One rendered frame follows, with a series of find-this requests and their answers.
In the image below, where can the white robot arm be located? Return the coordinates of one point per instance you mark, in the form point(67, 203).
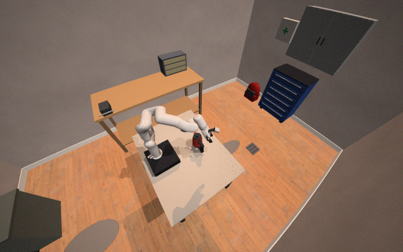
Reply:
point(146, 131)

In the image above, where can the red and black electric kettle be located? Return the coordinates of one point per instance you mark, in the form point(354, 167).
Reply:
point(197, 141)

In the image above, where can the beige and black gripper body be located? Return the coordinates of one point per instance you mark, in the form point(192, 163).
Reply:
point(205, 132)

